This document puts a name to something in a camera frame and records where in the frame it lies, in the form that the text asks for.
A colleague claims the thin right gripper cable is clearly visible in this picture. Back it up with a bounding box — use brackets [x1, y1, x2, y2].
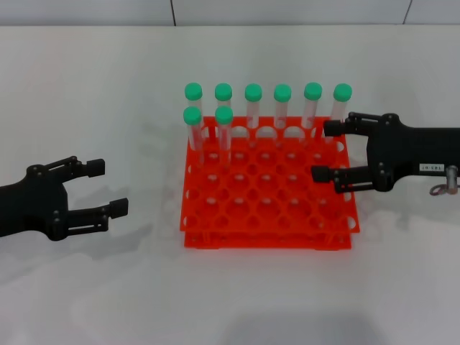
[429, 183, 458, 198]

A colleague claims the orange test tube rack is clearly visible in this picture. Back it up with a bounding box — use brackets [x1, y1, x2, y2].
[179, 114, 360, 251]

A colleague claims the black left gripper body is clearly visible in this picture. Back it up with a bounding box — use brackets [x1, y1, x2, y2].
[0, 164, 71, 242]

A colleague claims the green capped clear test tube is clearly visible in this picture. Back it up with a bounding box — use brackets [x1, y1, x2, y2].
[273, 83, 293, 147]
[184, 82, 211, 143]
[183, 106, 206, 170]
[215, 106, 234, 170]
[214, 83, 234, 139]
[325, 83, 353, 144]
[244, 83, 263, 147]
[301, 82, 323, 144]

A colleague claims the silver metal cable plug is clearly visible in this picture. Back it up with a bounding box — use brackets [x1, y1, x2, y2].
[444, 167, 460, 190]

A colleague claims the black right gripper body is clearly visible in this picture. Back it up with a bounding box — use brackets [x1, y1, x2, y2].
[366, 114, 460, 193]

